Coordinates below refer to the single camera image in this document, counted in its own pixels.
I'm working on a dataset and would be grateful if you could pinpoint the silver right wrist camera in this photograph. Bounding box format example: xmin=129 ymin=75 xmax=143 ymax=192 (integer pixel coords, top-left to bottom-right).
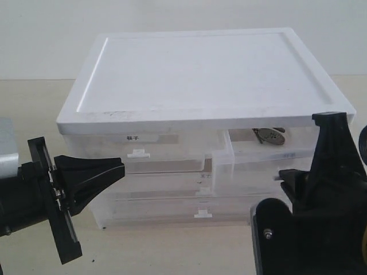
xmin=251 ymin=198 xmax=298 ymax=274

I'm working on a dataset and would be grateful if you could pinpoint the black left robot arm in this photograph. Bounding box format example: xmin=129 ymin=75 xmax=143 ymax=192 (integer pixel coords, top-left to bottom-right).
xmin=1 ymin=137 xmax=125 ymax=264

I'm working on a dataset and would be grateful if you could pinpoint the key bunch with blue fob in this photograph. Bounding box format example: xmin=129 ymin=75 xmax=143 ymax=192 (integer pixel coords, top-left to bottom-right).
xmin=252 ymin=128 xmax=286 ymax=146

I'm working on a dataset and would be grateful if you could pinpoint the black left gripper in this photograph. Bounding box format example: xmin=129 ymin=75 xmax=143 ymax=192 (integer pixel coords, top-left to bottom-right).
xmin=19 ymin=137 xmax=125 ymax=264

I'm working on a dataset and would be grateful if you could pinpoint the white plastic drawer cabinet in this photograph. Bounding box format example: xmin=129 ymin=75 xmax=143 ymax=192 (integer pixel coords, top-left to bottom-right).
xmin=54 ymin=27 xmax=357 ymax=230

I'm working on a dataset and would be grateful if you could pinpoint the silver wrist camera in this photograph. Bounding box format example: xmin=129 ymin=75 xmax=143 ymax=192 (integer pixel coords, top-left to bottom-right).
xmin=0 ymin=117 xmax=19 ymax=179
xmin=251 ymin=198 xmax=298 ymax=274

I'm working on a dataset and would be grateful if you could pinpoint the clear bottom drawer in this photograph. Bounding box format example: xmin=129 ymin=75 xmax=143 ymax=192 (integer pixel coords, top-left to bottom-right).
xmin=89 ymin=194 xmax=256 ymax=230

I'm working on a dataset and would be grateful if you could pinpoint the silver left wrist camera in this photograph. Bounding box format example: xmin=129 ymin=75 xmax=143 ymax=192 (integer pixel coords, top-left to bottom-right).
xmin=0 ymin=117 xmax=19 ymax=179

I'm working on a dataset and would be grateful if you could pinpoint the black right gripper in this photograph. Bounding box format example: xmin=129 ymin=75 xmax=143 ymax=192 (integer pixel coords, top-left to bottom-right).
xmin=279 ymin=112 xmax=366 ymax=274

